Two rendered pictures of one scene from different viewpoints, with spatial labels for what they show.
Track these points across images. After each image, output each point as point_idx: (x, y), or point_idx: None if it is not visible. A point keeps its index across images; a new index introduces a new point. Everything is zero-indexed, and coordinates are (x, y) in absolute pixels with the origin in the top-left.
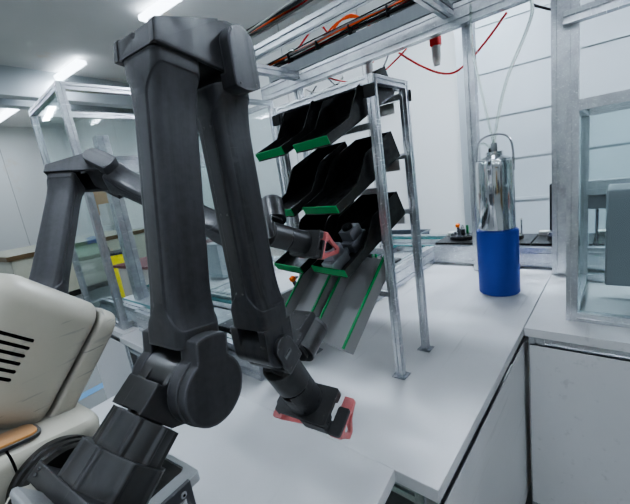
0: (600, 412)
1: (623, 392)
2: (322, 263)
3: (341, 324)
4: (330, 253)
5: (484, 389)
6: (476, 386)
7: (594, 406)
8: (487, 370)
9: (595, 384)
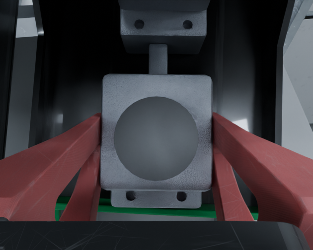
0: (294, 64)
1: None
2: (120, 204)
3: (142, 219)
4: (250, 218)
5: (312, 147)
6: (301, 147)
7: (291, 61)
8: (287, 108)
9: (302, 43)
